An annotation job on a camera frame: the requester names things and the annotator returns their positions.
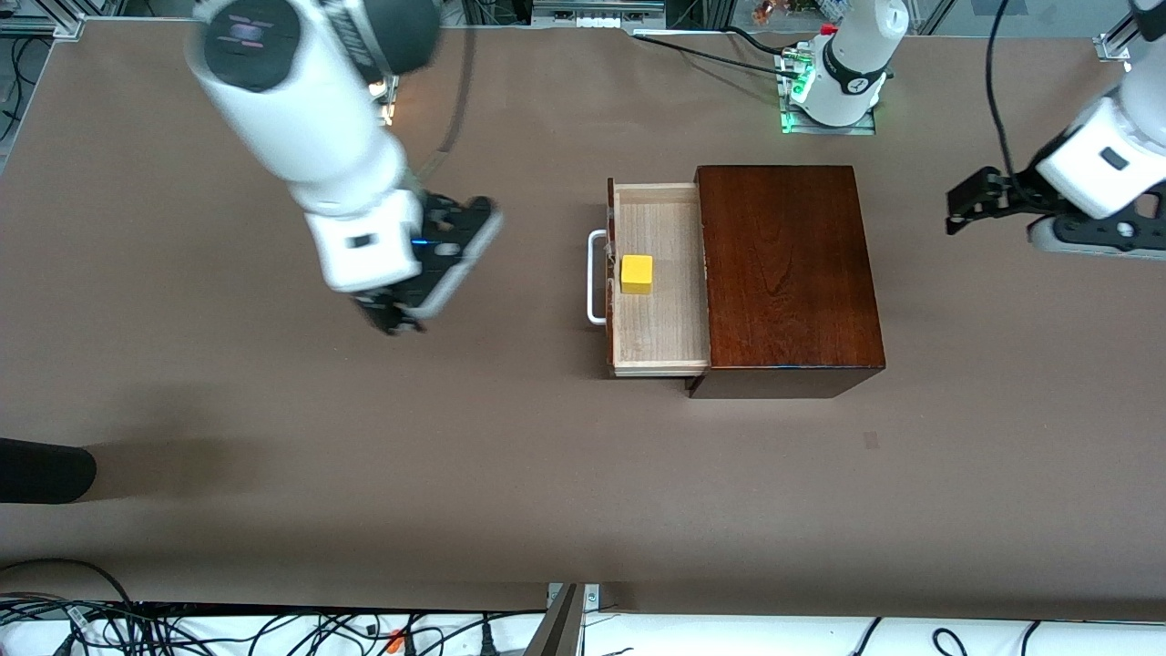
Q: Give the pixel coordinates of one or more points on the aluminium frame corner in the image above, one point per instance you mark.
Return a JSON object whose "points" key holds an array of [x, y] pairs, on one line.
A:
{"points": [[1116, 46]]}

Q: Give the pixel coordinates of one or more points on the black cylinder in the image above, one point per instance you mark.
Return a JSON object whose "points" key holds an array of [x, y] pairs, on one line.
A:
{"points": [[46, 470]]}

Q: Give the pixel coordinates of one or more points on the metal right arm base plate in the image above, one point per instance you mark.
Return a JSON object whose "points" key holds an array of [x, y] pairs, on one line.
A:
{"points": [[387, 109]]}

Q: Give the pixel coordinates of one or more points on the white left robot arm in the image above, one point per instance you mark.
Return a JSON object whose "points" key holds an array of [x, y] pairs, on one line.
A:
{"points": [[856, 55]]}

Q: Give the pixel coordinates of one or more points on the yellow block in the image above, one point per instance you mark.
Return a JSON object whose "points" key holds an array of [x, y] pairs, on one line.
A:
{"points": [[637, 273]]}

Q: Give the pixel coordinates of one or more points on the dark brown wooden cabinet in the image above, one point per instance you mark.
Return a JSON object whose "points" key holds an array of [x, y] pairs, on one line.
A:
{"points": [[792, 273]]}

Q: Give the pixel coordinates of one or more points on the aluminium profile bar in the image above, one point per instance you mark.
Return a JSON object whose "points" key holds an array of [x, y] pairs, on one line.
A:
{"points": [[557, 629]]}

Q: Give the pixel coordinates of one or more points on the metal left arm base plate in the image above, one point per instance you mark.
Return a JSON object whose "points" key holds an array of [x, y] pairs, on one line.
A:
{"points": [[792, 123]]}

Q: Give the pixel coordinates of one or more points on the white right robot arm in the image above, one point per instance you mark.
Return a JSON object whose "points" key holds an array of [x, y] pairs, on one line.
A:
{"points": [[301, 109]]}

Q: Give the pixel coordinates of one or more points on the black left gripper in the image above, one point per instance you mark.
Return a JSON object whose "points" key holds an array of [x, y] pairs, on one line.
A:
{"points": [[1018, 189]]}

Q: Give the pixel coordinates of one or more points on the light wood drawer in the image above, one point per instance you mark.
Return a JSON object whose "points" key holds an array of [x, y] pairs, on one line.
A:
{"points": [[656, 328]]}

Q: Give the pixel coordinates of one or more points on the small metal bracket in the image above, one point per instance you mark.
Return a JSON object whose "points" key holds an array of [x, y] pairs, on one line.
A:
{"points": [[592, 597]]}

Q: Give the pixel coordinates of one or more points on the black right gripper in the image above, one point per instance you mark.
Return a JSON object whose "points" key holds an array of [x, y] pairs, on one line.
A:
{"points": [[383, 312]]}

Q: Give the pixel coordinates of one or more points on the grey power strip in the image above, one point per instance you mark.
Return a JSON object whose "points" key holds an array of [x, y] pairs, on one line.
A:
{"points": [[597, 11]]}

